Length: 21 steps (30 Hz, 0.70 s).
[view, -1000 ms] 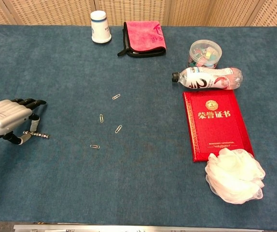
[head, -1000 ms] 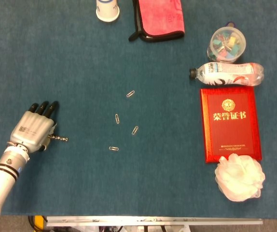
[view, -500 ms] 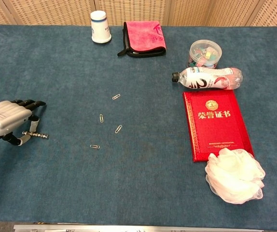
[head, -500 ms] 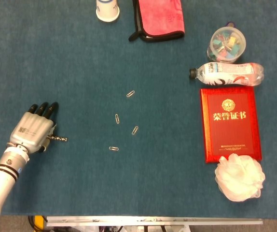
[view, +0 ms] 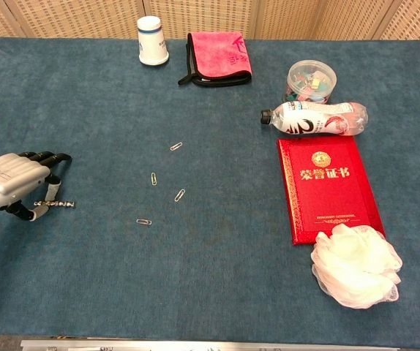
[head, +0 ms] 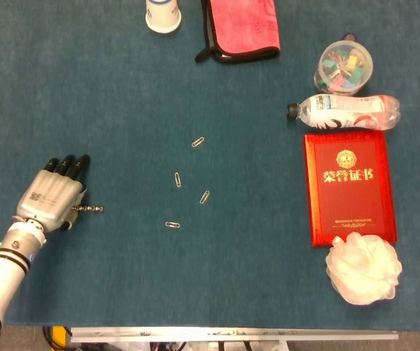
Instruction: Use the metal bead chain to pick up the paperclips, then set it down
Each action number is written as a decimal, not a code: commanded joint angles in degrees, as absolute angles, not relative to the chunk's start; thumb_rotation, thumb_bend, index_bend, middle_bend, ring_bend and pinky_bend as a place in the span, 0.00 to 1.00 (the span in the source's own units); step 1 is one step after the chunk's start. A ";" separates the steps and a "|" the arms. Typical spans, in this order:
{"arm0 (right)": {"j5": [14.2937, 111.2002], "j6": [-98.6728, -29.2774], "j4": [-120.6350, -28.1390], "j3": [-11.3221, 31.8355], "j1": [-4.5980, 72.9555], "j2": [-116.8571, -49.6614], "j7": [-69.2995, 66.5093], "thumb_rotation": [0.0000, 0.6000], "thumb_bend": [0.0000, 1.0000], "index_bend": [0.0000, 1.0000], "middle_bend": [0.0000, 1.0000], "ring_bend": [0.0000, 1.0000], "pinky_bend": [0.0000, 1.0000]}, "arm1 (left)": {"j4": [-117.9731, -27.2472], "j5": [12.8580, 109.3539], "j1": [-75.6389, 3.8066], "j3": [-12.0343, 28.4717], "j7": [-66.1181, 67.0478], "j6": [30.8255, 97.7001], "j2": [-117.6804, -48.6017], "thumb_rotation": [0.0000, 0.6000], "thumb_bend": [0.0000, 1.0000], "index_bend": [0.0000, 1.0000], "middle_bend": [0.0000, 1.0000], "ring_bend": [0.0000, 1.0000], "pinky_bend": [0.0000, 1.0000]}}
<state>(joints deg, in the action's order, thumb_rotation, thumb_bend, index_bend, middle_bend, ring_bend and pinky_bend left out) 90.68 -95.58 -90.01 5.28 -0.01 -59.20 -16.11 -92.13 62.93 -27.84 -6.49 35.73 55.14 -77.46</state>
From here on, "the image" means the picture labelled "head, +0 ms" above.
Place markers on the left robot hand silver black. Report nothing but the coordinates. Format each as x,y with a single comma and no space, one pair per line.
49,197

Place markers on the paperclip bottom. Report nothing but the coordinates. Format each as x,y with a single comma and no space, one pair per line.
172,225

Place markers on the paperclip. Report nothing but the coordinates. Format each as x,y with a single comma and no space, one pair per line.
172,225
205,197
198,142
178,180

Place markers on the paperclip top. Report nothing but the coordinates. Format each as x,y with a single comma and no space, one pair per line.
198,142

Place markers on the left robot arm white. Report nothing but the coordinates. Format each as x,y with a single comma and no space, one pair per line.
1,270

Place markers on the clear jar of binder clips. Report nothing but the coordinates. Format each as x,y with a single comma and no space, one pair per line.
341,69

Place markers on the blue felt table cover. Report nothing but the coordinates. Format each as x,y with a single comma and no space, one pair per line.
158,274

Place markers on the white paper cup blue print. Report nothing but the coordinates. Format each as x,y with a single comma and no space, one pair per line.
163,18

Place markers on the pink folded microfibre cloth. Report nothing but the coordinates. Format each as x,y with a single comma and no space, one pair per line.
243,29

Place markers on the red certificate folder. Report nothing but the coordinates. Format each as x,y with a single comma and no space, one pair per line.
349,197

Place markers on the clear plastic drink bottle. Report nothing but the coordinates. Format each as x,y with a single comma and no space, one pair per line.
345,111

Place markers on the white mesh bath pouf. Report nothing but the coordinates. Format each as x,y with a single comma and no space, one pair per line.
363,270

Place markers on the yellow block under rail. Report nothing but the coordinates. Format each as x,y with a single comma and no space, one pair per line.
60,334

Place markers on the aluminium profile rail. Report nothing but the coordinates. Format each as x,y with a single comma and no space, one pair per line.
232,333

